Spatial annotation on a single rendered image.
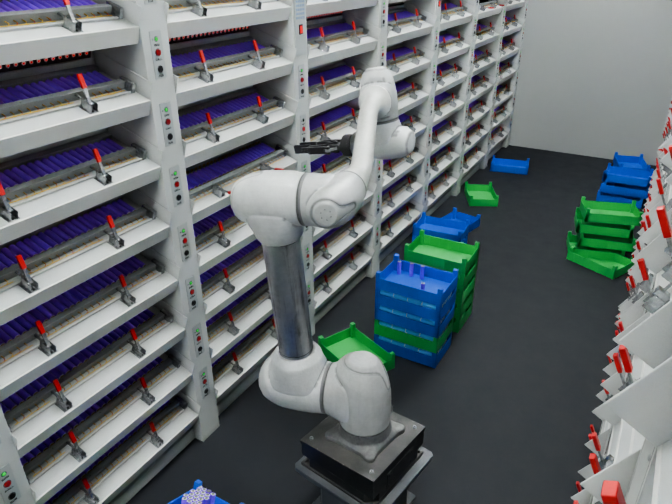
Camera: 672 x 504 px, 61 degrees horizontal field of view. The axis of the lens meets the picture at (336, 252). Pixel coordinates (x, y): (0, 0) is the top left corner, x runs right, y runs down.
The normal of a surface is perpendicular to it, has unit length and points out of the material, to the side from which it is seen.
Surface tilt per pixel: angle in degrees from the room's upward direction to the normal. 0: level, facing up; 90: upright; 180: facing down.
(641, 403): 90
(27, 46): 109
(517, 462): 0
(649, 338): 90
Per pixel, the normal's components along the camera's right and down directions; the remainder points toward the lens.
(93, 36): 0.82, 0.51
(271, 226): -0.18, 0.60
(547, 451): 0.00, -0.89
